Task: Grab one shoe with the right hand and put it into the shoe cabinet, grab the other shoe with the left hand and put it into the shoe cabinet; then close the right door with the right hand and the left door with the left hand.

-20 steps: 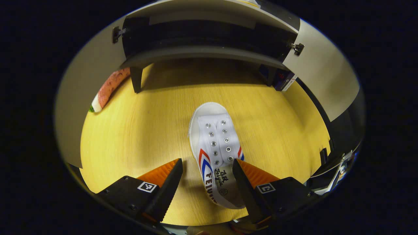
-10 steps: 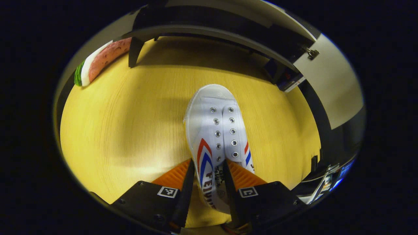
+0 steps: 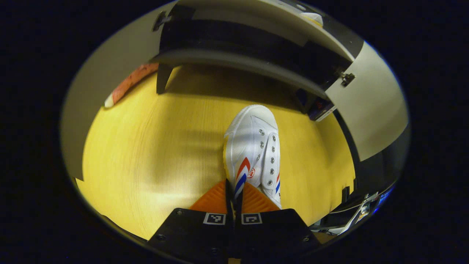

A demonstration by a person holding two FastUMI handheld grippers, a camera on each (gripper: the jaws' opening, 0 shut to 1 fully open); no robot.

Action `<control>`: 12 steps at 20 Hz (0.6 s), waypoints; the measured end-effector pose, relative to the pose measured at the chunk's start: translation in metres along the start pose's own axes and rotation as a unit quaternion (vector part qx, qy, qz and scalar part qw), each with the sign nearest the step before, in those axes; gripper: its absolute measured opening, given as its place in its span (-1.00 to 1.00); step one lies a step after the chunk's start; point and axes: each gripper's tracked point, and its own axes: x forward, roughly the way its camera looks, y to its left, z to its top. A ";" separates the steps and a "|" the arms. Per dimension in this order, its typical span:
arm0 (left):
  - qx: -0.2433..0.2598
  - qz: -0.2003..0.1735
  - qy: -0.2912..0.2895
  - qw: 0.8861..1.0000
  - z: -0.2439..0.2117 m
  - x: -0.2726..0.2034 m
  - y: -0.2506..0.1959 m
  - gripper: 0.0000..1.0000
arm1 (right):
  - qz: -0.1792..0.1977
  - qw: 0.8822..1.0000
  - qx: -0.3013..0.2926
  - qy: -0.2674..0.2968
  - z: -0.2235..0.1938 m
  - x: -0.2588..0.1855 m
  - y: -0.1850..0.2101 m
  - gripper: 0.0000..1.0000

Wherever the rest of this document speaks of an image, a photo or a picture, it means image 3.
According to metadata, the white cabinet door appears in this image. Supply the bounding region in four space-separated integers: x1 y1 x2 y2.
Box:
324 40 409 162

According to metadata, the metal door hinge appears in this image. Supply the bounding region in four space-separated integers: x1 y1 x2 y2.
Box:
335 70 356 87

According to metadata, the dark blue cardboard box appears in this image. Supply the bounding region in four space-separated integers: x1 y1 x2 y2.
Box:
307 98 337 122

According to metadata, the white shoe cabinet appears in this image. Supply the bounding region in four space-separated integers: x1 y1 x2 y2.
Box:
60 0 409 182

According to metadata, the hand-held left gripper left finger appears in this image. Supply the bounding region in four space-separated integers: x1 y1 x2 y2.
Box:
147 179 235 264

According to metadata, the white canvas shoe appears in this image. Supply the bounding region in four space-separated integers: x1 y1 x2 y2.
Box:
223 104 282 209

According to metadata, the dark printed object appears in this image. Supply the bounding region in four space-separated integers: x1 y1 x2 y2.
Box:
311 185 394 235

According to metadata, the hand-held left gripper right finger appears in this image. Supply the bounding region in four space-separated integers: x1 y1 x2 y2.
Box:
234 182 322 263

